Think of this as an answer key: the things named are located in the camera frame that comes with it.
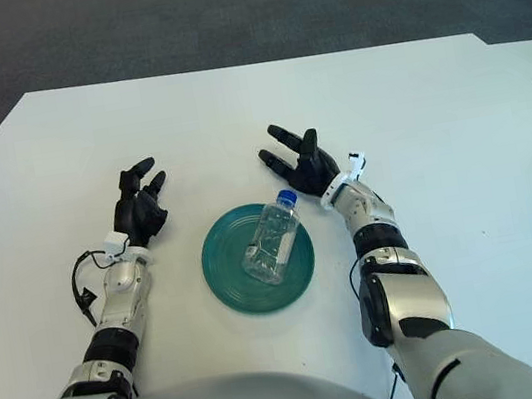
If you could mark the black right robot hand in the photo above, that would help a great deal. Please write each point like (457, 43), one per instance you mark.
(312, 172)

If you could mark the green round plate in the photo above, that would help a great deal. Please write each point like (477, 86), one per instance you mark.
(227, 276)

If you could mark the clear bottle with blue cap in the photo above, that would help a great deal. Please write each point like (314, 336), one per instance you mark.
(273, 244)

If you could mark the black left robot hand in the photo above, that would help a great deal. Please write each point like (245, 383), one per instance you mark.
(137, 215)

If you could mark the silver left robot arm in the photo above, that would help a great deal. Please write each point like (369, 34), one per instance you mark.
(114, 294)

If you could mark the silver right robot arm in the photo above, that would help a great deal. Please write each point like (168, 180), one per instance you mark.
(403, 299)

